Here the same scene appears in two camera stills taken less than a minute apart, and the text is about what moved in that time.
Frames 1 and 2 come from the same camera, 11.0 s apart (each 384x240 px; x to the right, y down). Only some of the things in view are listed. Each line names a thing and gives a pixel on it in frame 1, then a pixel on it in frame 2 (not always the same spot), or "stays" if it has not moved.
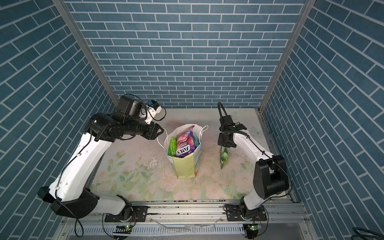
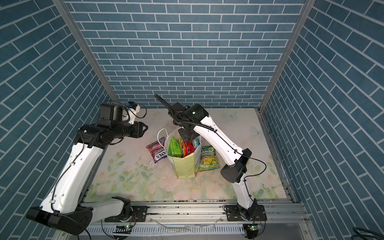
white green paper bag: [185, 167] stays
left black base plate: [138, 214] stays
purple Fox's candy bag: [185, 144] → [157, 151]
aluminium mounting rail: [286, 221] stays
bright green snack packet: [172, 147] stays
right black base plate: [234, 213] stays
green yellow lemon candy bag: [224, 156] → [209, 159]
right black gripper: [220, 141] → [185, 137]
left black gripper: [153, 132] → [137, 133]
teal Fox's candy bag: [196, 141] stays
